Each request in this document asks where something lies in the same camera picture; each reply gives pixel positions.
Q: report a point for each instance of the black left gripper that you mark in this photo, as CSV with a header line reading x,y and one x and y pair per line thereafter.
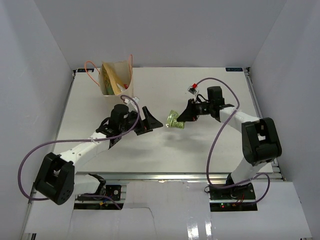
x,y
150,122

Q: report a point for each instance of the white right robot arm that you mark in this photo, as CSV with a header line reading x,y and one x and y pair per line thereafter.
x,y
259,137

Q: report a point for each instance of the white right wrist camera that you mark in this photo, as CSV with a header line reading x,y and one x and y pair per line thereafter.
x,y
193,89

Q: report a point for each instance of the blue corner label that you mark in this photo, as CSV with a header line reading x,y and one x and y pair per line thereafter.
x,y
84,70
234,69

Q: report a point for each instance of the cream paper bag orange handles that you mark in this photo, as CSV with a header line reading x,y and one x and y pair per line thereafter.
x,y
124,70

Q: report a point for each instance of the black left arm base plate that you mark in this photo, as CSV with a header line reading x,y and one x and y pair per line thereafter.
x,y
113,191

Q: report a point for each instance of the blue left corner label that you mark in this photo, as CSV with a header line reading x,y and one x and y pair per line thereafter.
x,y
84,70

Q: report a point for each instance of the large brown kraft snack bag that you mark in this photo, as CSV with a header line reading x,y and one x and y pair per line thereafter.
x,y
110,83

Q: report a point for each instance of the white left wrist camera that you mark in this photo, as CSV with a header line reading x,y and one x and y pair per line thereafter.
x,y
131,100

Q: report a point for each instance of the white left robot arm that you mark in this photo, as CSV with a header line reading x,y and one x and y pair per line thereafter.
x,y
57,178

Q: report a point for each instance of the aluminium front rail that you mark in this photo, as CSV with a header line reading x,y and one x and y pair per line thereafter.
x,y
171,176

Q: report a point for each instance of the blue right corner label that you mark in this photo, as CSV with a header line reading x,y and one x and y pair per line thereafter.
x,y
234,69

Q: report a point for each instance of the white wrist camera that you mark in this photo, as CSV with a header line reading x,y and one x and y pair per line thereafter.
x,y
193,89
131,100

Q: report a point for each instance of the green snack packet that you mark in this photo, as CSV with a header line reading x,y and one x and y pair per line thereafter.
x,y
172,121

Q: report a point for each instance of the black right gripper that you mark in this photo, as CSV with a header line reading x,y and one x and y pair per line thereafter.
x,y
191,113

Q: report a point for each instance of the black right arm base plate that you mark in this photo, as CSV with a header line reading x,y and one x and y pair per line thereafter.
x,y
237,199

